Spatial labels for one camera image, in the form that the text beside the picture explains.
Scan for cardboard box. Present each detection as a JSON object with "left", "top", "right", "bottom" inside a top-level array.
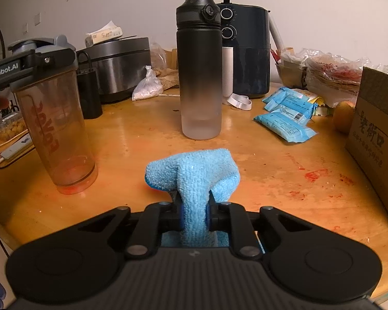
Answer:
[{"left": 345, "top": 67, "right": 388, "bottom": 236}]

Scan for white rod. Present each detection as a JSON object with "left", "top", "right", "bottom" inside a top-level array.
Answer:
[{"left": 270, "top": 17, "right": 283, "bottom": 52}]

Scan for light blue smartphone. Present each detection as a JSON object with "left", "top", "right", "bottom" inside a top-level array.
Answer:
[{"left": 0, "top": 136, "right": 34, "bottom": 162}]

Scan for black portable air pump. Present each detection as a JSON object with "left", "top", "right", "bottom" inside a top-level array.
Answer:
[{"left": 76, "top": 51, "right": 103, "bottom": 119}]

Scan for tissue pack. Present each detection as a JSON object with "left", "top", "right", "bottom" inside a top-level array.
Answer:
[{"left": 85, "top": 21, "right": 123, "bottom": 47}]

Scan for clear plastic snack box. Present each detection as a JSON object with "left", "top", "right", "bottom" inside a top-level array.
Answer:
[{"left": 0, "top": 111, "right": 29, "bottom": 144}]

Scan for plastic bag of flatbreads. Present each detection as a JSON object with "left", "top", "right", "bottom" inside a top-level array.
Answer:
[{"left": 302, "top": 48, "right": 388, "bottom": 96}]

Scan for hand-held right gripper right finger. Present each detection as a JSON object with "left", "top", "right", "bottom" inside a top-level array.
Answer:
[{"left": 207, "top": 200, "right": 311, "bottom": 259}]

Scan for yellow packet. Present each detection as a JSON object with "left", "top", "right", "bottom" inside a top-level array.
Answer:
[{"left": 312, "top": 95, "right": 335, "bottom": 117}]

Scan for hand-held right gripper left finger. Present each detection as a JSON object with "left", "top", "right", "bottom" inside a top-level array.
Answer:
[{"left": 78, "top": 200, "right": 185, "bottom": 259}]

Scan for blue microfiber cloth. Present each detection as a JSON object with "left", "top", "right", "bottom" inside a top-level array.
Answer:
[{"left": 145, "top": 149, "right": 241, "bottom": 247}]

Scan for white strap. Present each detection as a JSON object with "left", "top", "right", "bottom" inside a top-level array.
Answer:
[{"left": 223, "top": 93, "right": 253, "bottom": 110}]

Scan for round brown fruit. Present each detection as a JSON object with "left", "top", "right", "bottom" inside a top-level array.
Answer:
[{"left": 332, "top": 101, "right": 356, "bottom": 134}]

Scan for black frosted water bottle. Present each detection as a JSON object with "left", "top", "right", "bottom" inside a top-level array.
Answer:
[{"left": 176, "top": 0, "right": 222, "bottom": 140}]

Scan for clear bag of white grains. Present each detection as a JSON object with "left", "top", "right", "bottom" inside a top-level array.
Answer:
[{"left": 131, "top": 65, "right": 164, "bottom": 101}]

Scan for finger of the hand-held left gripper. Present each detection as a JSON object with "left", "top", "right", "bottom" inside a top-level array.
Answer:
[{"left": 23, "top": 48, "right": 77, "bottom": 72}]

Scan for dark blue air fryer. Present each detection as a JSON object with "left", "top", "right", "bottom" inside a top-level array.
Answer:
[{"left": 215, "top": 4, "right": 272, "bottom": 100}]

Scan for clear shaker bottle grey lid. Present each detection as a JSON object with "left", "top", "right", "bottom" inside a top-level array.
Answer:
[{"left": 8, "top": 35, "right": 98, "bottom": 195}]

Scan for grey rice cooker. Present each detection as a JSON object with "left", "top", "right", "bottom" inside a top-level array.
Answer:
[{"left": 76, "top": 37, "right": 151, "bottom": 104}]

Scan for wooden chair back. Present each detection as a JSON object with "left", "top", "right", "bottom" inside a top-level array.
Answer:
[{"left": 163, "top": 48, "right": 178, "bottom": 72}]

